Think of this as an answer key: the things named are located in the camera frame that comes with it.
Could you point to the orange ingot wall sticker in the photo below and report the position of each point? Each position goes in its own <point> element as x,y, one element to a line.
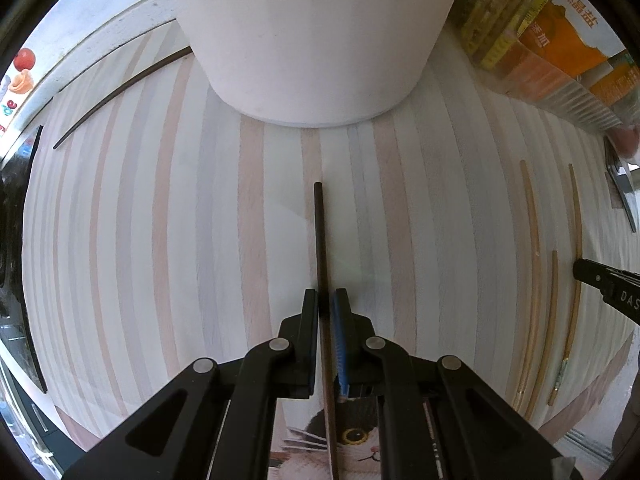
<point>22,83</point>

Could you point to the striped cat print tablecloth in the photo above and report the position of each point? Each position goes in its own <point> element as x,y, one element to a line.
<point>175,235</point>

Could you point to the cream cylindrical chopstick holder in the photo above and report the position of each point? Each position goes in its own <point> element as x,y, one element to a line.
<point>310,35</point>

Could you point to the yellow box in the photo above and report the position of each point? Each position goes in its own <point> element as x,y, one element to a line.
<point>492,15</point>

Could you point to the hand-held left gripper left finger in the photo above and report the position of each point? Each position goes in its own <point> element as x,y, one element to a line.
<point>305,320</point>

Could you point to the orange packet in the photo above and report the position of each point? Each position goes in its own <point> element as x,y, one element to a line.
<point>565,25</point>

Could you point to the plain bamboo chopstick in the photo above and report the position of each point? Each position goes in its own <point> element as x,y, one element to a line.
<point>536,260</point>

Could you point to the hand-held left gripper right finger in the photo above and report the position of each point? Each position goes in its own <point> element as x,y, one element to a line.
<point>341,330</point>

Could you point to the bamboo chopstick with patterned end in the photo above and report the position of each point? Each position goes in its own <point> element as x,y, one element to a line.
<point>551,300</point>
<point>579,230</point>

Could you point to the dark wooden chopstick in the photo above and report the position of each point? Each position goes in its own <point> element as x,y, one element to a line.
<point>320,240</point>
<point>115,91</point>

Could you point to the red apple wall sticker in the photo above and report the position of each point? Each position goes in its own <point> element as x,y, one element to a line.
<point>25,58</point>

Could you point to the black gas stove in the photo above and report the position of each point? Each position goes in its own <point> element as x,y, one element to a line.
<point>15,260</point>

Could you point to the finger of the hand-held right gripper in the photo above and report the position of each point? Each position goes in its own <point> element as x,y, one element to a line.
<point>595,272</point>

